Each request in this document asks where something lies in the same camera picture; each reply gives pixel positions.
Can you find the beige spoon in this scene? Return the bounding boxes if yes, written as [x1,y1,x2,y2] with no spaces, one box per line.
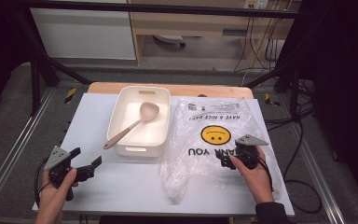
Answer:
[103,101,160,150]

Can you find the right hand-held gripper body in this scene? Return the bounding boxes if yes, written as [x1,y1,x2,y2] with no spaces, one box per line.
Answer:
[234,133,269,171]

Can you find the wooden table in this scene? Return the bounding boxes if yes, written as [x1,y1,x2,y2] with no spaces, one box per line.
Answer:
[87,81,255,100]

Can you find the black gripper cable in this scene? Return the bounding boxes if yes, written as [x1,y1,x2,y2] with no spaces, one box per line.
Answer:
[255,119,324,215]
[34,158,52,207]

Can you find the person's right hand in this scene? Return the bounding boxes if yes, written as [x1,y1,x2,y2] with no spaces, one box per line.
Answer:
[229,147,276,205]

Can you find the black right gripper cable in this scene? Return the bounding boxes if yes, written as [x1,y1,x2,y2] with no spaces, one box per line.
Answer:
[255,119,324,215]

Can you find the black floor cables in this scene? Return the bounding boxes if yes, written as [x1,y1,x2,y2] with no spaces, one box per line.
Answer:
[263,79,317,133]

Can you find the black metal stand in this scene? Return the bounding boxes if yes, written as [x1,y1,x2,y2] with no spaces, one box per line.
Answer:
[12,6,91,117]
[245,3,303,123]

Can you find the clear smiley plastic bag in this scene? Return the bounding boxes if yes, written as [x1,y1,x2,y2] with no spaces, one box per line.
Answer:
[158,96,282,205]

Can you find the white wall socket strip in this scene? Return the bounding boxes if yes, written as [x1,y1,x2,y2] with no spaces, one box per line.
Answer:
[243,0,269,9]

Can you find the white cabinet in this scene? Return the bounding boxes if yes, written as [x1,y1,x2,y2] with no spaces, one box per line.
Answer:
[29,7,137,61]

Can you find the black horizontal frame bar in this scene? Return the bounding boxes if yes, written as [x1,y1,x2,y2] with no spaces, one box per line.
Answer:
[12,0,303,19]

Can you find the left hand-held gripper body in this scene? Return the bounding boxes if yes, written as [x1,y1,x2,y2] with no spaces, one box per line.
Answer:
[44,146,95,202]

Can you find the wooden desk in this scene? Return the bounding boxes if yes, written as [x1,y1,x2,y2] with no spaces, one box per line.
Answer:
[127,0,302,68]

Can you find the bundle of hanging cables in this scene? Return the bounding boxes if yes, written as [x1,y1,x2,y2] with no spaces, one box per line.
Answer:
[233,15,288,73]

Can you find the grey device under desk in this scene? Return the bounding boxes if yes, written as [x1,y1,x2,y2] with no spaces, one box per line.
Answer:
[153,34,186,49]

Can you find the aluminium rail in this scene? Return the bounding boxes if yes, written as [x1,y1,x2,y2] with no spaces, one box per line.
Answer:
[0,88,56,213]
[291,124,347,224]

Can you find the person's left hand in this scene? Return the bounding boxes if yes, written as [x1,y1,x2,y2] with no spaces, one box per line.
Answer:
[36,169,79,217]

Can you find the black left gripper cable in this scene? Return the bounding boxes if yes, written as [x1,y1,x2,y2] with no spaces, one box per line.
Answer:
[34,158,52,207]

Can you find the white plastic bin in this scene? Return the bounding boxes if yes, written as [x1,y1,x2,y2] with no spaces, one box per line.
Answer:
[106,86,172,158]

